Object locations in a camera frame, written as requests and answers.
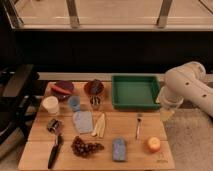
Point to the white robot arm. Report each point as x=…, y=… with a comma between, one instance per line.
x=185, y=82

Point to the orange carrot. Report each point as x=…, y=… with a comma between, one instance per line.
x=60, y=90

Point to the peeled banana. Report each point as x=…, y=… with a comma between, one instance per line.
x=99, y=127

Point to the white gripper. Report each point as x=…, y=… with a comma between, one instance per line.
x=169, y=102

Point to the blue small cup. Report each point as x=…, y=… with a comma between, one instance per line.
x=74, y=103

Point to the wooden board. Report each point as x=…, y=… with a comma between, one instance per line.
x=132, y=140

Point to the light blue cloth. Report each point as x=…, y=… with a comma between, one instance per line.
x=83, y=121

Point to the white paper cup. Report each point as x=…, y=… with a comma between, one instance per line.
x=51, y=104

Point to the bunch of dark grapes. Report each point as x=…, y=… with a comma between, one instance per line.
x=83, y=149

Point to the blue sponge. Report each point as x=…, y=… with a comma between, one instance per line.
x=119, y=150

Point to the orange apple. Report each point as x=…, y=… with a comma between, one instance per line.
x=153, y=144

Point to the green plastic tray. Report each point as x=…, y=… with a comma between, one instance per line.
x=135, y=92

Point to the metal fork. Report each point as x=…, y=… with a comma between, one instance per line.
x=139, y=119

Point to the black chair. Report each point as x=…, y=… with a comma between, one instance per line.
x=16, y=95

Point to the dark red bowl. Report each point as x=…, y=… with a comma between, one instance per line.
x=94, y=87

